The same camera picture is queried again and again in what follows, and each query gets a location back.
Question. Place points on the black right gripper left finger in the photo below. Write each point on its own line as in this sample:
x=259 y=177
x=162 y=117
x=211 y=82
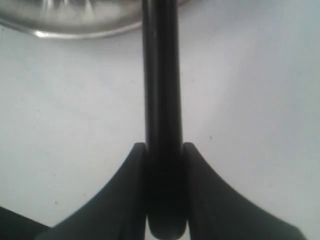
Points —
x=117 y=212

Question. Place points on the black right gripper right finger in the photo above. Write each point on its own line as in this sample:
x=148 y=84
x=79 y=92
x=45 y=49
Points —
x=218 y=212

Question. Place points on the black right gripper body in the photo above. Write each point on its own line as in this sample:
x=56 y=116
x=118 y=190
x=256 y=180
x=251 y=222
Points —
x=14 y=226

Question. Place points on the black handled kitchen knife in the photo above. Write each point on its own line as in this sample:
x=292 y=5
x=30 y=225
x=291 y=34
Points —
x=164 y=174

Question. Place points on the round steel plate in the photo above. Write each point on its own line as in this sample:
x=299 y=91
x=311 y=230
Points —
x=71 y=19

